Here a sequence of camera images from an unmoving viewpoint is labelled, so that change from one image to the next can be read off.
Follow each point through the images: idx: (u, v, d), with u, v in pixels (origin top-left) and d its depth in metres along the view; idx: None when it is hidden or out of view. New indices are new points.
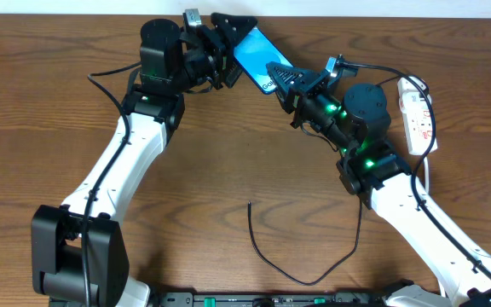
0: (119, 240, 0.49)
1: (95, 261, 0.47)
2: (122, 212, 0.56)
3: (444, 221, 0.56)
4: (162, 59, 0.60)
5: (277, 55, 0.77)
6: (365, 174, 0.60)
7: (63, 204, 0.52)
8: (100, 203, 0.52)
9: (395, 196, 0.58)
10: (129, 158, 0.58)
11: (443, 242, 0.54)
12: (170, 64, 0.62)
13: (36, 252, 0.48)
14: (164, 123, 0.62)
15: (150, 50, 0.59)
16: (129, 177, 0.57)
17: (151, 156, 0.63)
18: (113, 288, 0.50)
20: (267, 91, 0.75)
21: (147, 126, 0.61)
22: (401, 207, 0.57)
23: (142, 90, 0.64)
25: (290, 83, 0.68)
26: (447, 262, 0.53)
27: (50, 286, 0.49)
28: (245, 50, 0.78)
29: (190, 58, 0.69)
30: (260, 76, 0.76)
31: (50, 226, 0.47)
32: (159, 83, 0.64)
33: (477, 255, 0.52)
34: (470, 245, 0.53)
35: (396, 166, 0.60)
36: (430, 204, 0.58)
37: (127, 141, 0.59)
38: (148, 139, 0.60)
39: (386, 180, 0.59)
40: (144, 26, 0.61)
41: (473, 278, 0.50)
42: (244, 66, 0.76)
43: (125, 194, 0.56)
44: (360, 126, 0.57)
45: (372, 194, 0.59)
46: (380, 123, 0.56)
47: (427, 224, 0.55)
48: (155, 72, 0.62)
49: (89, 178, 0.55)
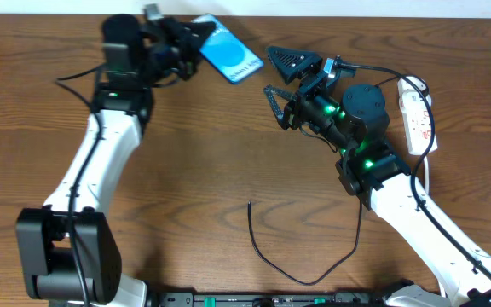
0: (106, 231, 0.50)
1: (88, 256, 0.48)
2: (106, 204, 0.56)
3: (443, 221, 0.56)
4: (126, 53, 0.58)
5: (239, 45, 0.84)
6: (363, 174, 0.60)
7: (44, 205, 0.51)
8: (82, 199, 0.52)
9: (395, 196, 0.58)
10: (105, 153, 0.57)
11: (443, 242, 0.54)
12: (136, 57, 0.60)
13: (23, 257, 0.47)
14: (135, 116, 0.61)
15: (113, 45, 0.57)
16: (109, 170, 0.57)
17: (127, 149, 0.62)
18: (107, 279, 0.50)
20: (234, 81, 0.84)
21: (117, 120, 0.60)
22: (401, 208, 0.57)
23: (109, 88, 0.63)
25: (291, 66, 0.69)
26: (447, 262, 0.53)
27: (45, 288, 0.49)
28: (208, 43, 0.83)
29: (155, 50, 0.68)
30: (227, 67, 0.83)
31: (34, 228, 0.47)
32: (126, 78, 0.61)
33: (476, 256, 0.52)
34: (470, 245, 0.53)
35: (396, 166, 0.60)
36: (430, 205, 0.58)
37: (101, 136, 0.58)
38: (121, 133, 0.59)
39: (386, 180, 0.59)
40: (104, 23, 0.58)
41: (473, 278, 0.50)
42: (210, 60, 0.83)
43: (106, 188, 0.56)
44: (359, 126, 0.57)
45: (372, 194, 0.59)
46: (380, 122, 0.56)
47: (426, 224, 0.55)
48: (121, 67, 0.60)
49: (68, 176, 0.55)
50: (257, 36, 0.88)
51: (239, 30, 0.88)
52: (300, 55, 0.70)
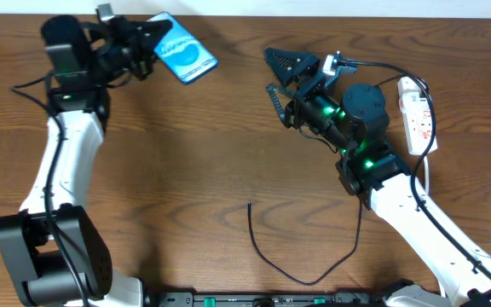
0: (89, 224, 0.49)
1: (75, 250, 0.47)
2: (82, 199, 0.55)
3: (443, 220, 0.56)
4: (72, 52, 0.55)
5: (193, 43, 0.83)
6: (363, 174, 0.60)
7: (20, 211, 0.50)
8: (57, 198, 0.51)
9: (395, 197, 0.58)
10: (74, 152, 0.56)
11: (443, 242, 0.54)
12: (83, 55, 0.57)
13: (8, 264, 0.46)
14: (95, 112, 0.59)
15: (55, 46, 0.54)
16: (79, 165, 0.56)
17: (92, 147, 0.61)
18: (101, 271, 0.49)
20: (186, 81, 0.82)
21: (76, 118, 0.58)
22: (401, 208, 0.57)
23: (61, 91, 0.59)
25: (288, 69, 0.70)
26: (447, 262, 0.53)
27: (37, 294, 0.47)
28: (162, 43, 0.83)
29: (104, 51, 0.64)
30: (179, 66, 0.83)
31: (14, 233, 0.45)
32: (77, 78, 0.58)
33: (477, 255, 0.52)
34: (470, 245, 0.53)
35: (396, 166, 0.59)
36: (430, 204, 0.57)
37: (64, 136, 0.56)
38: (83, 130, 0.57)
39: (385, 181, 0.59)
40: (43, 26, 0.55)
41: (473, 278, 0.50)
42: (163, 58, 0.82)
43: (80, 183, 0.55)
44: (359, 126, 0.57)
45: (372, 194, 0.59)
46: (380, 122, 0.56)
47: (426, 224, 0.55)
48: (68, 68, 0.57)
49: (38, 180, 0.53)
50: (257, 36, 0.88)
51: (238, 30, 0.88)
52: (296, 58, 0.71)
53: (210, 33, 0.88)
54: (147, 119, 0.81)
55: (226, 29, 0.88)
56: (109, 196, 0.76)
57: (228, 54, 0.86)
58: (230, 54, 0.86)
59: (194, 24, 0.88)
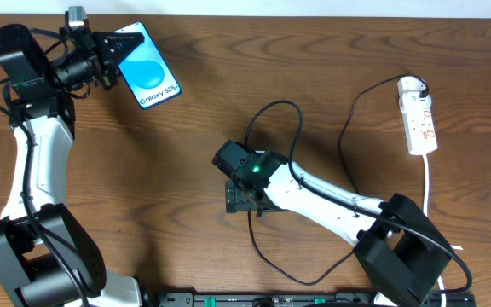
0: (76, 221, 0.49)
1: (64, 247, 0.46)
2: (64, 197, 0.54)
3: (323, 186, 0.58)
4: (24, 60, 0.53)
5: (160, 66, 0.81)
6: (254, 180, 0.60)
7: (2, 217, 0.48)
8: (37, 201, 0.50)
9: (280, 184, 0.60)
10: (46, 157, 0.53)
11: (327, 205, 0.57)
12: (37, 62, 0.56)
13: None
14: (59, 117, 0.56)
15: (7, 55, 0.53)
16: (55, 167, 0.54)
17: (65, 150, 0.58)
18: (92, 267, 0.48)
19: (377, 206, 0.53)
20: (143, 107, 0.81)
21: (40, 124, 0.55)
22: (288, 194, 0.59)
23: (23, 101, 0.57)
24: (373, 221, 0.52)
25: (228, 201, 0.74)
26: (335, 218, 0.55)
27: (34, 299, 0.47)
28: (128, 59, 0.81)
29: (56, 63, 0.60)
30: (137, 88, 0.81)
31: None
32: (35, 85, 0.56)
33: (355, 200, 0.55)
34: (347, 194, 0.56)
35: (276, 160, 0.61)
36: (310, 178, 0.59)
37: (33, 143, 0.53)
38: (49, 135, 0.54)
39: (271, 177, 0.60)
40: None
41: (359, 223, 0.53)
42: (124, 74, 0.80)
43: (57, 183, 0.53)
44: (222, 165, 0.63)
45: (268, 195, 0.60)
46: (230, 149, 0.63)
47: (313, 198, 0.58)
48: (25, 76, 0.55)
49: (14, 186, 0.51)
50: (257, 36, 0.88)
51: (238, 31, 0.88)
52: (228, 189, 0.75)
53: (211, 34, 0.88)
54: (148, 119, 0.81)
55: (226, 29, 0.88)
56: (109, 196, 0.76)
57: (228, 54, 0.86)
58: (231, 54, 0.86)
59: (194, 24, 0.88)
